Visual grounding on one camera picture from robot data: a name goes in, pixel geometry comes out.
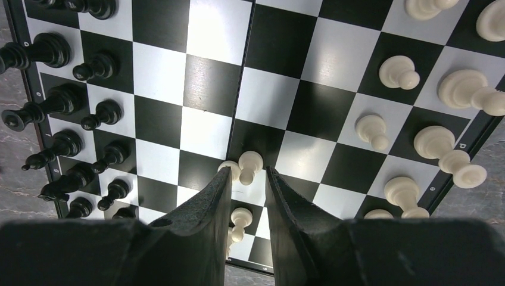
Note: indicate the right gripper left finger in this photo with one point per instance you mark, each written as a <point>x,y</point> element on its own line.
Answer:
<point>186,246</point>

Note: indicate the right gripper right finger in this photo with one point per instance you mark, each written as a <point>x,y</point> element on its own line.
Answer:
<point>309,245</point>

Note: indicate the black and white chessboard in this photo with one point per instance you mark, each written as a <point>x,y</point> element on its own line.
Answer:
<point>339,97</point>

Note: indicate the white chess pawn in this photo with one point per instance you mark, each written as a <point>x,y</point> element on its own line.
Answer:
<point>250,163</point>

